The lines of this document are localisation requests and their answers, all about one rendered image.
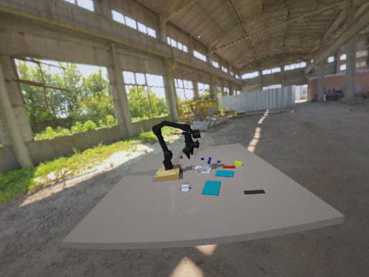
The dark grey flat bar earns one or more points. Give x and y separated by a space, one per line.
261 191

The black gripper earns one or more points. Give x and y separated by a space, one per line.
188 148

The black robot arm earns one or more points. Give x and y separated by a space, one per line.
185 127

